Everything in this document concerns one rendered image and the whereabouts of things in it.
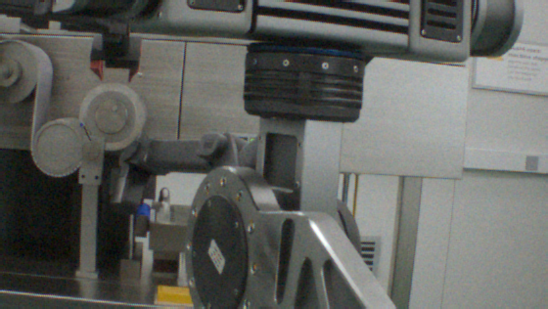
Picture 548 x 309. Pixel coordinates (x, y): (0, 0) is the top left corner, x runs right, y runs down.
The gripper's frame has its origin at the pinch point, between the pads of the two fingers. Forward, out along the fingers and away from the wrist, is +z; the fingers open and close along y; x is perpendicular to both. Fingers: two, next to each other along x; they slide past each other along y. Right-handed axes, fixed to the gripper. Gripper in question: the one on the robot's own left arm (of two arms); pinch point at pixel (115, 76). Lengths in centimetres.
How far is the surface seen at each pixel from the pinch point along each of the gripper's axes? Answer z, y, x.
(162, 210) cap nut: 25.6, 11.6, -14.9
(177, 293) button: 15.3, 15.7, -40.8
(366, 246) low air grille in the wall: 259, 108, 123
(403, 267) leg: 77, 78, 5
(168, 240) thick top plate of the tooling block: 28.2, 13.3, -20.7
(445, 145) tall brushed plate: 42, 83, 21
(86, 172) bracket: 17.1, -5.4, -12.5
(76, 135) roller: 17.5, -8.9, -2.5
